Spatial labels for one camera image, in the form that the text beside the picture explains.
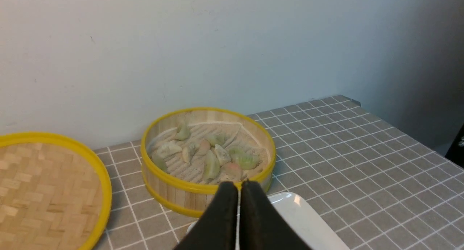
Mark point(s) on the white square plate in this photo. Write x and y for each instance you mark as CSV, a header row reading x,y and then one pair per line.
x,y
303,219

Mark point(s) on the bamboo steamer basket yellow rim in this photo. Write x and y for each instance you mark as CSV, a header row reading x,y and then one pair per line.
x,y
182,188

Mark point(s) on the pink dumpling front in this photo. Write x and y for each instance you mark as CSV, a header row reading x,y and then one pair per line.
x,y
231,172

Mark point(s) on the grey checkered tablecloth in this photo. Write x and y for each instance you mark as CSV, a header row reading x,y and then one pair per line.
x,y
377,187

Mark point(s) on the green dumpling far left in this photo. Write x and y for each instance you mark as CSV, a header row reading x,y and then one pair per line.
x,y
159,162

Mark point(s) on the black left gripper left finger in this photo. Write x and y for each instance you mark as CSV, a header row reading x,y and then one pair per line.
x,y
216,228

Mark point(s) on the green dumpling right of centre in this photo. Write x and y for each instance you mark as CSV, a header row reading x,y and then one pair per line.
x,y
236,150

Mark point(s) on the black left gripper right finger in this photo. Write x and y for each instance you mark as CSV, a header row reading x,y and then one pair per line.
x,y
261,227

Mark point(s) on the dark object at right edge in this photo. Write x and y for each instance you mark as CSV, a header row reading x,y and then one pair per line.
x,y
455,152

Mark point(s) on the green dumpling at back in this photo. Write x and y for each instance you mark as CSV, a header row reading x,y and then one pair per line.
x,y
182,132

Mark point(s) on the green dumpling front right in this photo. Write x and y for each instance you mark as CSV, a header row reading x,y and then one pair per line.
x,y
246,161

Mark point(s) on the bamboo steamer lid yellow rim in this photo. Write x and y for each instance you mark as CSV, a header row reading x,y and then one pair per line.
x,y
56,193

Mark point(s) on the white dumpling left back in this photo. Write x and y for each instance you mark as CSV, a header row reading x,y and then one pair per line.
x,y
168,149

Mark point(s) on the green dumpling centre back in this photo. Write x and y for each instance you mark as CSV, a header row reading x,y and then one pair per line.
x,y
215,139

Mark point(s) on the white dumpling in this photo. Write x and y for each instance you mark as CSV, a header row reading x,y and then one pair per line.
x,y
168,149
222,155

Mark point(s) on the pink dumpling centre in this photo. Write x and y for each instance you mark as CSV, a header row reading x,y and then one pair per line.
x,y
204,147

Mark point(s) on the green dumpling centre front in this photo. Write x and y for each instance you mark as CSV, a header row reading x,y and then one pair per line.
x,y
211,166

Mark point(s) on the white dumpling centre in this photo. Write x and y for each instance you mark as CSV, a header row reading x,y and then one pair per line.
x,y
222,155

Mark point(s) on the pink dumpling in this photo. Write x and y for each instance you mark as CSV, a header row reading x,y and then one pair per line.
x,y
204,147
231,172

